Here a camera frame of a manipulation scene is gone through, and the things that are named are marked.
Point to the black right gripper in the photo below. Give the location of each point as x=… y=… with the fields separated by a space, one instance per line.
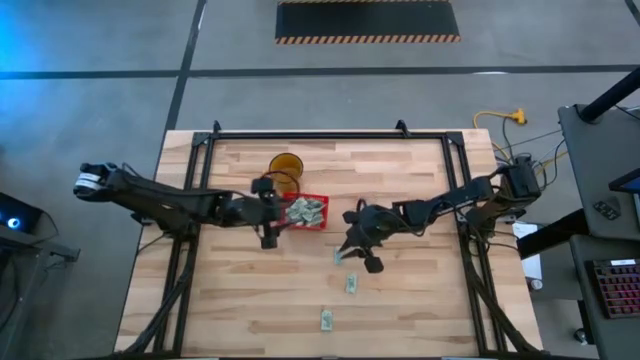
x=375 y=225

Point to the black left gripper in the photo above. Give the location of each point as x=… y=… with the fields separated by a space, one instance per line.
x=270 y=215

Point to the red plastic basket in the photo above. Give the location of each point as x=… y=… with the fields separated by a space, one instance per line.
x=325 y=196

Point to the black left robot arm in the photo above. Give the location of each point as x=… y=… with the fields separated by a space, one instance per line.
x=165 y=197

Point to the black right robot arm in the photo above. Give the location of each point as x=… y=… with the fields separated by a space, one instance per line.
x=450 y=197

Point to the amber yellow mug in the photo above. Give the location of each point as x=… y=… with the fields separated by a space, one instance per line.
x=286 y=162

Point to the white paper sheet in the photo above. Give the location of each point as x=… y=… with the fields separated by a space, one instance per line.
x=530 y=265

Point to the small white cap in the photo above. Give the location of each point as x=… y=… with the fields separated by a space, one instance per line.
x=536 y=284

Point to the black diagonal desk leg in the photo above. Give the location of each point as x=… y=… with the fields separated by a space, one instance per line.
x=550 y=235

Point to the black hazard-striped floor mat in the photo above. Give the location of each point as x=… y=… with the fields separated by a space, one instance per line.
x=365 y=20

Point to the black caster wheel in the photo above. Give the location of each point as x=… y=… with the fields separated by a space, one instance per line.
x=580 y=335

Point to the grey desk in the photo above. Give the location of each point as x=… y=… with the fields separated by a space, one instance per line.
x=595 y=165

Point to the small black controller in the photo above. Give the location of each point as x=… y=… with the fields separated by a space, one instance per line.
x=606 y=210

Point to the black device with blue light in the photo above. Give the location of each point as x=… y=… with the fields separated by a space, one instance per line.
x=25 y=212

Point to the dark desk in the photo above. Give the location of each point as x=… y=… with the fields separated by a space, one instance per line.
x=605 y=340

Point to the backlit keyboard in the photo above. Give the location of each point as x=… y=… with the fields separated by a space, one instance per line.
x=620 y=290

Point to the blue-lit monitor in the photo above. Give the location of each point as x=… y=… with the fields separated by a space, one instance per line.
x=631 y=184

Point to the black pole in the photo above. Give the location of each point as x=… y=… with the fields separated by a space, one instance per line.
x=610 y=95

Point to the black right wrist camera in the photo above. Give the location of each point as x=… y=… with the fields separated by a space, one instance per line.
x=374 y=264

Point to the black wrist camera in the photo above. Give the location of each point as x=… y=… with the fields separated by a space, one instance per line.
x=374 y=264
x=261 y=186

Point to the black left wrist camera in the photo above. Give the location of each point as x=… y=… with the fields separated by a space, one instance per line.
x=261 y=186

